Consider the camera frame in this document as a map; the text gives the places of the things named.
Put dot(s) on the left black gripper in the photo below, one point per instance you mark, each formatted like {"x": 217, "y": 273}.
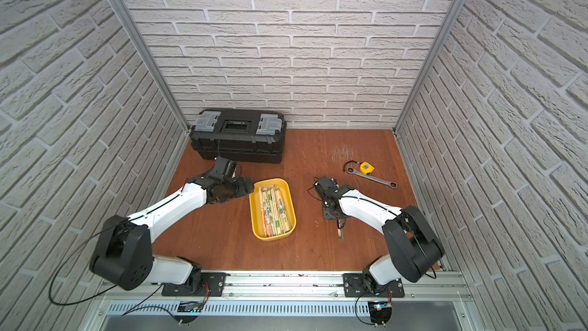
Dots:
{"x": 240, "y": 186}

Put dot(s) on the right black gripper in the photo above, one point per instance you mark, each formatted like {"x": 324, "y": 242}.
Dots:
{"x": 326, "y": 214}

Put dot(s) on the yellow plastic storage box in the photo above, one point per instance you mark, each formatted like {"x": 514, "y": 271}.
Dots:
{"x": 256, "y": 214}

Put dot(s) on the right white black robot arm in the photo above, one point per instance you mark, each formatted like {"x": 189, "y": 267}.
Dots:
{"x": 413, "y": 246}

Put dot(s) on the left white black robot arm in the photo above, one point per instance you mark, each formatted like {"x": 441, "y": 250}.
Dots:
{"x": 124, "y": 250}

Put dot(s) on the wrapped chopsticks pile in box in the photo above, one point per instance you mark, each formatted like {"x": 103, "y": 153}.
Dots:
{"x": 274, "y": 214}

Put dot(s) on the silver metal wrench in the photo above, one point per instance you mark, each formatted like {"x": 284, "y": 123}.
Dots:
{"x": 352, "y": 171}

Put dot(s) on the yellow tape measure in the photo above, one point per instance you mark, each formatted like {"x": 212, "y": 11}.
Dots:
{"x": 366, "y": 168}

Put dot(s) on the black plastic toolbox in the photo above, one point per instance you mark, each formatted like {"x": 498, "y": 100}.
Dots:
{"x": 240, "y": 135}

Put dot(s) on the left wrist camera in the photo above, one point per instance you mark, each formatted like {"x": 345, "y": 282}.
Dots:
{"x": 223, "y": 169}

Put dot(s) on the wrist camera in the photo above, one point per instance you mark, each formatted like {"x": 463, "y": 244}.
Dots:
{"x": 325, "y": 187}
{"x": 223, "y": 169}

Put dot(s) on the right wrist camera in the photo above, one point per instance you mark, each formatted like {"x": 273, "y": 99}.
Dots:
{"x": 325, "y": 187}

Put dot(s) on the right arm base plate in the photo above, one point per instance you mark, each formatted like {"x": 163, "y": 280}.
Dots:
{"x": 357, "y": 284}

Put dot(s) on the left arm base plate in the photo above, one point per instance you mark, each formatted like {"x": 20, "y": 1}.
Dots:
{"x": 198, "y": 285}

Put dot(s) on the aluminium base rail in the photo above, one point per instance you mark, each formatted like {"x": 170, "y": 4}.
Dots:
{"x": 289, "y": 294}

